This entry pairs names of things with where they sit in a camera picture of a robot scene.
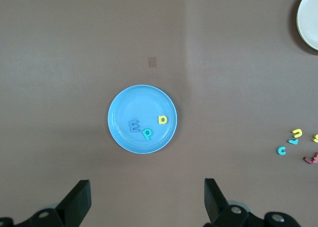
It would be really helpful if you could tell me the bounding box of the blue plate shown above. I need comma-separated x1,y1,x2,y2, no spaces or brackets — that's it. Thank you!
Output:
107,84,178,155

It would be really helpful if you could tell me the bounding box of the teal foam letter p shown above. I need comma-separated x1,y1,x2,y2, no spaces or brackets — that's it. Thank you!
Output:
141,128,153,141

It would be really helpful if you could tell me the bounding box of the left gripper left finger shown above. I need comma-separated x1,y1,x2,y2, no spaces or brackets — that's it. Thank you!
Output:
0,179,92,227

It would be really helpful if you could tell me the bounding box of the white plate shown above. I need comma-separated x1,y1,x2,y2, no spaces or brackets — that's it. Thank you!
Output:
296,0,318,51

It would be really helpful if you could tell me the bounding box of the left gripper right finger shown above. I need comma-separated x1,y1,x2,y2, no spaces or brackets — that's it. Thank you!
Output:
203,178,303,227

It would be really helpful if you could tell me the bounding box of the blue foam letter E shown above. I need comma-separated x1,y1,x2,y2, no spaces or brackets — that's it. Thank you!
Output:
127,119,141,134

